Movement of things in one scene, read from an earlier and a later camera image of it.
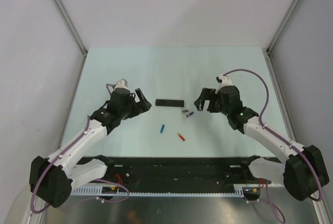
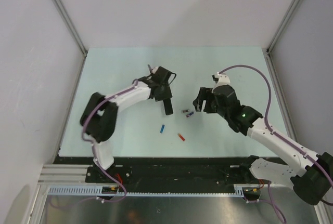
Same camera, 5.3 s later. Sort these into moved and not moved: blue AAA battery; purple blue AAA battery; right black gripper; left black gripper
Moved: left black gripper
Not moved: right black gripper; purple blue AAA battery; blue AAA battery
